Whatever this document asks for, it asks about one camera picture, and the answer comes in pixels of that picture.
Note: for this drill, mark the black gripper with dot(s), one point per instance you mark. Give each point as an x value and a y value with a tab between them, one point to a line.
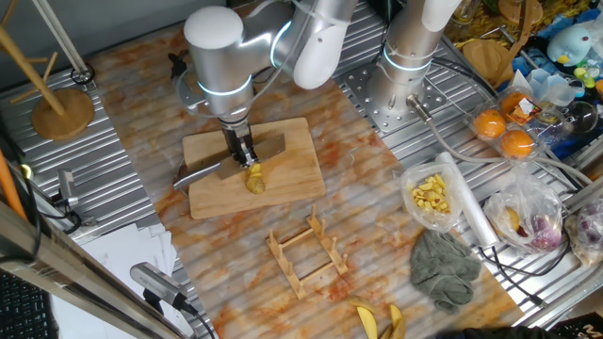
237	135

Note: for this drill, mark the steel kitchen cleaver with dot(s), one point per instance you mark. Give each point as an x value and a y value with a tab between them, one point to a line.
271	146

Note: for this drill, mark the gray green cloth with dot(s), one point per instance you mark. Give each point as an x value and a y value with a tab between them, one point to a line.
438	268

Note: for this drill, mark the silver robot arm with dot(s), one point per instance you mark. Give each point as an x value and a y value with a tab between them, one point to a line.
226	70

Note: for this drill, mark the cut potato chunk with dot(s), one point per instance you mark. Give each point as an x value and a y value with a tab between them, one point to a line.
255	170

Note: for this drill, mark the potato end piece with skin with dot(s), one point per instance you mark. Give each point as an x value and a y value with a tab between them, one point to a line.
255	185

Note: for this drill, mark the wooden cutting board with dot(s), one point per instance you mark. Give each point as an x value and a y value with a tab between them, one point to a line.
292	188

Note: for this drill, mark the wooden dish rack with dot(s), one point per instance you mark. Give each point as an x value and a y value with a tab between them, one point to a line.
330	245

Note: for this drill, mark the marble pattern table mat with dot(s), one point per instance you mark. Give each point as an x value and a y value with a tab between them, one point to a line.
367	188

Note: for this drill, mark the white paper sheets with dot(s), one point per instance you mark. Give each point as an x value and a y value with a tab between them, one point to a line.
122	254

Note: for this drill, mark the black clamp tool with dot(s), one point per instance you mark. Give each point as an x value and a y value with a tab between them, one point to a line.
66	186

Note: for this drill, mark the wooden mug tree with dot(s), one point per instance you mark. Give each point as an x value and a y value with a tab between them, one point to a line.
61	113

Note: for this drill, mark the clear bag of potato cubes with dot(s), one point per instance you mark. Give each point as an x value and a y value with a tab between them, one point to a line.
431	195

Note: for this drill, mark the yellow banana peel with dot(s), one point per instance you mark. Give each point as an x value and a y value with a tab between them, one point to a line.
366	322

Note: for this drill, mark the white tripod leg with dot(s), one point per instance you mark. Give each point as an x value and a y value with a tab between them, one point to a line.
59	35

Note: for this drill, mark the white plastic wrap roll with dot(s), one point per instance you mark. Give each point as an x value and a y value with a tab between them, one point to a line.
466	202

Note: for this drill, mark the orange pole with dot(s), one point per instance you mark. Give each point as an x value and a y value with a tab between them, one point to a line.
9	188

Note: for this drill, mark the orange fruit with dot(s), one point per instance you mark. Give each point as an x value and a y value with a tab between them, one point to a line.
516	143
511	103
489	123

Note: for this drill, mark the wooden stand with round base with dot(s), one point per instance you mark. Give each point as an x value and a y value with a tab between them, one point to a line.
487	59

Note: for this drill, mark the glass jar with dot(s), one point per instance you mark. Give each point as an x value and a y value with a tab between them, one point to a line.
464	9

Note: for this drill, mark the black mesh panel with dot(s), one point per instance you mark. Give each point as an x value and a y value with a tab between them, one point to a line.
23	311

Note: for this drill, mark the bag of mixed fruit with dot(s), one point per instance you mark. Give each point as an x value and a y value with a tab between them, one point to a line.
523	221

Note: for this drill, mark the oranges in plastic bag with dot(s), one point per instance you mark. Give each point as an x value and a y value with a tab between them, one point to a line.
542	127

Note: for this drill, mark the round wooden disc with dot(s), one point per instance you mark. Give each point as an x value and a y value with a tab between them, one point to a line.
518	9

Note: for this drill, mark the clear plastic measuring cup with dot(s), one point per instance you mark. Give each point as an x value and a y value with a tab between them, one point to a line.
556	92

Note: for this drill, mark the clear glass bowl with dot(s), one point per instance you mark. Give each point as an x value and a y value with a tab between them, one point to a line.
581	117

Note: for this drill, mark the light blue plush toy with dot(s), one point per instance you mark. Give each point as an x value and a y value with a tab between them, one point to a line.
567	44

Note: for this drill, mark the small yellow green toy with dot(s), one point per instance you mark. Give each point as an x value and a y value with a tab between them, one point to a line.
584	75

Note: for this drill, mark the clear bag of purple vegetables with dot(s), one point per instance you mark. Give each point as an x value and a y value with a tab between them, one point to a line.
589	230

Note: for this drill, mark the black printed box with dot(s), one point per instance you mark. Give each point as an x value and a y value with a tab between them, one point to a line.
579	332

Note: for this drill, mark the gray camera mount bracket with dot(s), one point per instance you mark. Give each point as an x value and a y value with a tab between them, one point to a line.
188	101

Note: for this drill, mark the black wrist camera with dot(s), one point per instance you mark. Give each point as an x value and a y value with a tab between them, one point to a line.
179	66

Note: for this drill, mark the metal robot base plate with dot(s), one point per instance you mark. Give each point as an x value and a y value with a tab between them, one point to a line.
363	89

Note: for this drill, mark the silver depth camera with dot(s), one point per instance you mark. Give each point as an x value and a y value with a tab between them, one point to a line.
155	282

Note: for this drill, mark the metal frame beam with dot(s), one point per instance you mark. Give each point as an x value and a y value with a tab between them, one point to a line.
70	278

